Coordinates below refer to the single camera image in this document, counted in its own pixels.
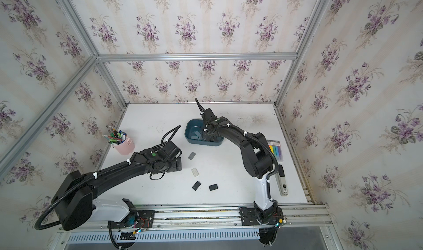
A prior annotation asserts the black eraser lower right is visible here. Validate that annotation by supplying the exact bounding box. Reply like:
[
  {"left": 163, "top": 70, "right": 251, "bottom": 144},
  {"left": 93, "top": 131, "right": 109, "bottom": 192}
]
[{"left": 209, "top": 184, "right": 218, "bottom": 191}]

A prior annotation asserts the black eraser lower left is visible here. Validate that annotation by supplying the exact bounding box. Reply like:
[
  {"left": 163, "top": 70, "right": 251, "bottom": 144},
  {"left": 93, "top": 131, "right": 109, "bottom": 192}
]
[{"left": 192, "top": 181, "right": 201, "bottom": 191}]

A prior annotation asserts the grey stapler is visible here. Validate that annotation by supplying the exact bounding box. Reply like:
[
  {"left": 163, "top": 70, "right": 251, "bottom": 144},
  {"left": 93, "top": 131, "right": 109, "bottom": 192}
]
[{"left": 276, "top": 164, "right": 289, "bottom": 197}]

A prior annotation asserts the teal plastic storage box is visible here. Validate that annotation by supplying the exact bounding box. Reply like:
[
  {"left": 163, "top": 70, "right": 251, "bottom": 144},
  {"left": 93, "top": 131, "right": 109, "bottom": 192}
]
[{"left": 185, "top": 119, "right": 224, "bottom": 146}]

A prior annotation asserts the black eraser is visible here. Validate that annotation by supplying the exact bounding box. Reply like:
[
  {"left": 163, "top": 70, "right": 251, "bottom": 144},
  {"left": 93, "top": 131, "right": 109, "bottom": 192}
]
[
  {"left": 209, "top": 184, "right": 218, "bottom": 191},
  {"left": 192, "top": 181, "right": 201, "bottom": 191}
]

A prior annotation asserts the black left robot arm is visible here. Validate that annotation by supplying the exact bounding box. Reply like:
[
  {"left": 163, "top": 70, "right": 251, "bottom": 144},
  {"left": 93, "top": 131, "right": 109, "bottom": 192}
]
[{"left": 34, "top": 126, "right": 182, "bottom": 231}]

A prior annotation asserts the coloured highlighter pack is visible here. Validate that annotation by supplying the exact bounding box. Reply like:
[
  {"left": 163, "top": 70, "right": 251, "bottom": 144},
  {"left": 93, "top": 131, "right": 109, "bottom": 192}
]
[{"left": 267, "top": 140, "right": 283, "bottom": 162}]

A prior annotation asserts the grey eraser centre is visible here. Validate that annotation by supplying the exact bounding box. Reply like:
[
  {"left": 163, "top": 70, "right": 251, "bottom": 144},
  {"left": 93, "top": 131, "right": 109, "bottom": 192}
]
[{"left": 188, "top": 152, "right": 196, "bottom": 160}]

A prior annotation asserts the grey-blue eraser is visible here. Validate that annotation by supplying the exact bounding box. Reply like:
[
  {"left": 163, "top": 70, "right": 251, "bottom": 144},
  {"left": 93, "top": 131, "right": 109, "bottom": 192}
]
[{"left": 191, "top": 131, "right": 203, "bottom": 140}]

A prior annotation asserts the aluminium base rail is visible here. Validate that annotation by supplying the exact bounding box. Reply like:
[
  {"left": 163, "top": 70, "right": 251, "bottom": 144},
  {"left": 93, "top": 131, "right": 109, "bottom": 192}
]
[{"left": 49, "top": 205, "right": 341, "bottom": 250}]

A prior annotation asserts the pink pen cup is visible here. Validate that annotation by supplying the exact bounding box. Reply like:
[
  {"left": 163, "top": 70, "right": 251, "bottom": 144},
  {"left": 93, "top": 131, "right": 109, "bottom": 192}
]
[{"left": 103, "top": 126, "right": 135, "bottom": 155}]

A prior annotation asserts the white eraser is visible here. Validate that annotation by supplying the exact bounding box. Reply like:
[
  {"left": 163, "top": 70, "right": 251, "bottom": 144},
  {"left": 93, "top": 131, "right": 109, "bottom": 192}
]
[{"left": 192, "top": 168, "right": 199, "bottom": 177}]

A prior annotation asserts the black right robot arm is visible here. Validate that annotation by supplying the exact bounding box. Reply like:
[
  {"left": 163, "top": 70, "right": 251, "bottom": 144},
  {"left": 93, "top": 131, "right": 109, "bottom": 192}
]
[{"left": 195, "top": 99, "right": 279, "bottom": 224}]

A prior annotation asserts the aluminium frame horizontal rail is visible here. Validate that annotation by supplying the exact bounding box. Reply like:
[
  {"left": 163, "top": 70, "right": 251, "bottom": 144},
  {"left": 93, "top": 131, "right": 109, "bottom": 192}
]
[{"left": 97, "top": 52, "right": 297, "bottom": 62}]

